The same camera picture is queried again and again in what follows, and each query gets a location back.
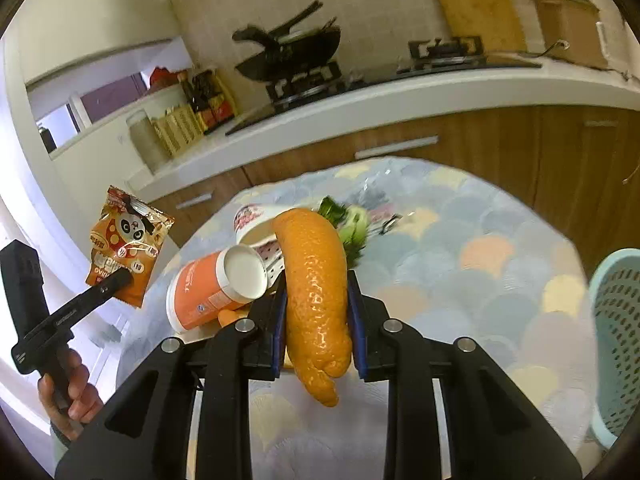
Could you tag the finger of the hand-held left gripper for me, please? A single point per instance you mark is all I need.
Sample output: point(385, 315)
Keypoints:
point(100, 293)

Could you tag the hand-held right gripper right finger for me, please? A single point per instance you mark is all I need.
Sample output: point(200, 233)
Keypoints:
point(356, 332)

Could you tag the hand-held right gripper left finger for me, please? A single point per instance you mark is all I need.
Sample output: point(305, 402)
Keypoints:
point(278, 332)

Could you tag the bumpy orange citrus fruit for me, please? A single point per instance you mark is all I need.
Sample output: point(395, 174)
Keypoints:
point(315, 290)

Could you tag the orange panda snack packet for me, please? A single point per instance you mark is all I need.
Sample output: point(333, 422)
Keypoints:
point(127, 240)

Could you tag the green vegetable leaf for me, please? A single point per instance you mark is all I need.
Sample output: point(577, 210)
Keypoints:
point(352, 230)

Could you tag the clear plastic bag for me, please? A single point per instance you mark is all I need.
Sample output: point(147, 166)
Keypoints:
point(375, 190)

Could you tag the light blue perforated basket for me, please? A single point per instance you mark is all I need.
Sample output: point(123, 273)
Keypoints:
point(617, 340)

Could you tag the person's left hand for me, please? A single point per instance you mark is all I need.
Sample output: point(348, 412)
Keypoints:
point(82, 395)

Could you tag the white dotted wrapper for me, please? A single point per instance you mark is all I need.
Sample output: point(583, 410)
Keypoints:
point(272, 262)

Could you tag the orange cup with white lid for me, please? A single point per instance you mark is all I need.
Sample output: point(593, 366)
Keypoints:
point(200, 292)

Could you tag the printed white paper cup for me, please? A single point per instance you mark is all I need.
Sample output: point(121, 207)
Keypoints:
point(250, 220)

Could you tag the clear storage jar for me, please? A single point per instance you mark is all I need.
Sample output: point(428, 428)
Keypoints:
point(146, 142)

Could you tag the yellow slotted holder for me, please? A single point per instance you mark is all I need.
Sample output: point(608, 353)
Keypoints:
point(177, 130)

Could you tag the dark sauce bottle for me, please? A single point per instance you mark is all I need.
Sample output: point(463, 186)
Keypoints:
point(195, 100)

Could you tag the red label sauce bottle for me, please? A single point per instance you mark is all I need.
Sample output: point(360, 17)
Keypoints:
point(220, 100)

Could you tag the wooden kitchen cabinet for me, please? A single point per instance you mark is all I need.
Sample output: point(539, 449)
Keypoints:
point(500, 135)

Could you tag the black gas stove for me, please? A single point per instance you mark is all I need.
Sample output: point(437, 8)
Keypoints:
point(350, 85)

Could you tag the white kitchen countertop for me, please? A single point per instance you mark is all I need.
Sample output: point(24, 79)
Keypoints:
point(450, 90)

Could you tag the black wok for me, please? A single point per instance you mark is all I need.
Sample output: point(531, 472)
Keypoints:
point(295, 47)

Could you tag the wooden cutting board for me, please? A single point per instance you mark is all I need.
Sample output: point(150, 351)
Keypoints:
point(470, 0)

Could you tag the steel pot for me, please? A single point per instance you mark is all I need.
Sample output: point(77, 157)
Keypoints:
point(565, 25)

